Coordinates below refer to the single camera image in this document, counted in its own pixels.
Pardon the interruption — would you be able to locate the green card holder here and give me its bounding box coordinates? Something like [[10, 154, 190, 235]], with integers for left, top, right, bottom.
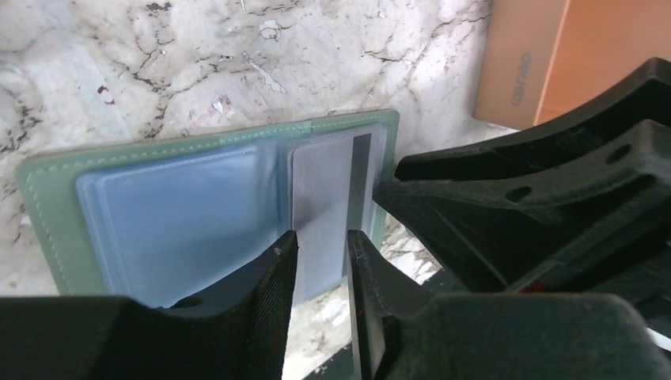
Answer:
[[15, 109, 400, 307]]

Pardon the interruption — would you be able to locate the orange plastic file organizer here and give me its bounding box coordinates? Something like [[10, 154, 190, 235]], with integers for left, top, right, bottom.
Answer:
[[473, 0, 670, 130]]

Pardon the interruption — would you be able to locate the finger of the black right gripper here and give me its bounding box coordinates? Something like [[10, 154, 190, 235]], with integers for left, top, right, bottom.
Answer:
[[373, 120, 670, 292], [395, 58, 670, 181]]

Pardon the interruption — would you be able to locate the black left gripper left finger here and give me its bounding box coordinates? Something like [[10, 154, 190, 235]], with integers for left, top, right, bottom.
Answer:
[[1, 230, 298, 379]]

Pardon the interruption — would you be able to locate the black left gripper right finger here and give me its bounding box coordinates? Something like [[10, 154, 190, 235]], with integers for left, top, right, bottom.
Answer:
[[347, 230, 670, 379]]

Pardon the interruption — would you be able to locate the white card with black stripe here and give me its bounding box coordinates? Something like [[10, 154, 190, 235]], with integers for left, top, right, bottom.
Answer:
[[291, 133, 371, 306]]

